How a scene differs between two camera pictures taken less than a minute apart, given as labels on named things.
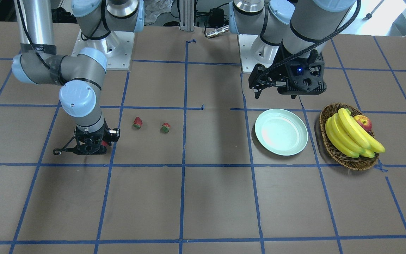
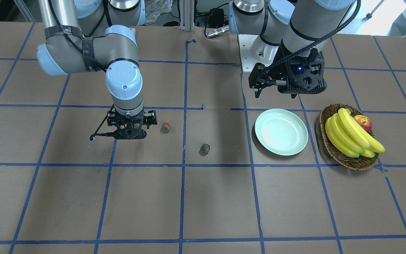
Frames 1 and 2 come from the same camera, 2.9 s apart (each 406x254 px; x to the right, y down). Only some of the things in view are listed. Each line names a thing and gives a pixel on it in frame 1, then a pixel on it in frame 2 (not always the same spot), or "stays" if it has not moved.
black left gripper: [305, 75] stays
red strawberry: [165, 127] stays
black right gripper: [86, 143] -> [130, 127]
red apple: [364, 121] stays
